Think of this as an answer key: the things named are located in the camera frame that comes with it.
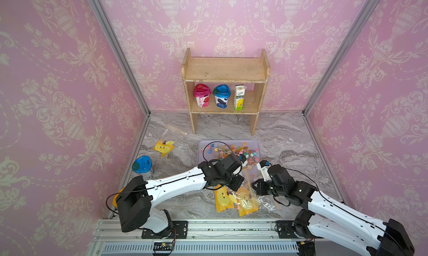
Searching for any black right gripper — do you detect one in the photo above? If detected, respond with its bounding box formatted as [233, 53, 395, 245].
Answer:
[250, 178, 288, 198]

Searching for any pile of colourful candies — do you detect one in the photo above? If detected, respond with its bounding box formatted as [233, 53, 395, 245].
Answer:
[198, 140, 262, 168]

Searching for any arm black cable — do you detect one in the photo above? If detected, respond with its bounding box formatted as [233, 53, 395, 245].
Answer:
[202, 141, 237, 163]
[284, 167, 402, 243]

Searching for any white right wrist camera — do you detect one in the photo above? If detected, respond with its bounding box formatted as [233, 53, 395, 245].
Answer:
[256, 160, 271, 181]

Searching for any orange lid cup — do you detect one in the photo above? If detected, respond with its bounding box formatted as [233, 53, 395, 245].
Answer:
[112, 190, 122, 208]

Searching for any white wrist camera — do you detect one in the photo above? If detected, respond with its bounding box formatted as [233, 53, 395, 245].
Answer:
[256, 160, 271, 181]
[239, 154, 248, 167]

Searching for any lavender plastic tray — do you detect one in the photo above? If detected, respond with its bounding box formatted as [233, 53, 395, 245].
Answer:
[197, 139, 262, 182]

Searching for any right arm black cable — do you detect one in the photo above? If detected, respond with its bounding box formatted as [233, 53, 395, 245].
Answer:
[284, 167, 402, 243]

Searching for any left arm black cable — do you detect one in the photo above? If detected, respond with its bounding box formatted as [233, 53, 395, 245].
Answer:
[202, 141, 237, 163]

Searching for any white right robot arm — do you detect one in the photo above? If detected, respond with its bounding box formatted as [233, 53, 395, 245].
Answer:
[251, 160, 415, 256]

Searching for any pink lid yogurt cup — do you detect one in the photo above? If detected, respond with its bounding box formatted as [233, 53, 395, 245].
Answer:
[193, 83, 211, 107]

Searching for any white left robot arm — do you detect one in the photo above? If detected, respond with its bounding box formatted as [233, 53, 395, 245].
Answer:
[116, 154, 247, 235]

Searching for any green white juice carton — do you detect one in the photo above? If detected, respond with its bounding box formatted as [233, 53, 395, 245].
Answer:
[234, 84, 246, 111]

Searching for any blue lid cup on table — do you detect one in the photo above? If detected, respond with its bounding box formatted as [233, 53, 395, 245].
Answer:
[132, 156, 152, 175]

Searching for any ziploc candy bag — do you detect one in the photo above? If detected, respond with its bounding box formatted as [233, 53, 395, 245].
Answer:
[153, 125, 187, 157]
[233, 166, 279, 217]
[215, 186, 237, 213]

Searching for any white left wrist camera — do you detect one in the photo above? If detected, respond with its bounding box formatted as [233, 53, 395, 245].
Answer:
[239, 154, 248, 167]

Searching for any blue lid yogurt cup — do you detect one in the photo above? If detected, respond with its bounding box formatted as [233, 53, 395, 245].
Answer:
[213, 84, 231, 109]

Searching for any wooden shelf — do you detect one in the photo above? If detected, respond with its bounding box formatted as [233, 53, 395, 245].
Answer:
[181, 48, 271, 136]

